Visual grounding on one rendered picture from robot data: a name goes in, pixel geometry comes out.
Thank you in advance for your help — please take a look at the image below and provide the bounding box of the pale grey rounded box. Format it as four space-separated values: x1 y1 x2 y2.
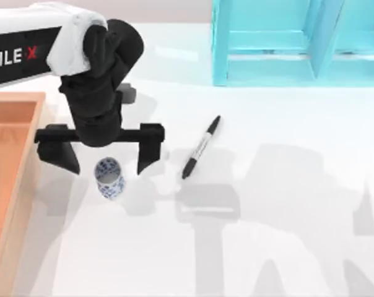
120 83 138 105

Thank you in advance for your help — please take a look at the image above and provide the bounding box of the blue and white cup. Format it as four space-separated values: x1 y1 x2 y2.
93 157 127 201

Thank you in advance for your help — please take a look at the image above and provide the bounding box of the shallow salmon-coloured box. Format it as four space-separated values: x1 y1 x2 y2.
0 92 47 297

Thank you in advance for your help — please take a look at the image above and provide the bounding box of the black marker pen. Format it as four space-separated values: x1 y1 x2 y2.
181 114 222 181

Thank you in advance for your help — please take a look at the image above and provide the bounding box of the light blue rack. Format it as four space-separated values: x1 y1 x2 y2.
211 0 374 88

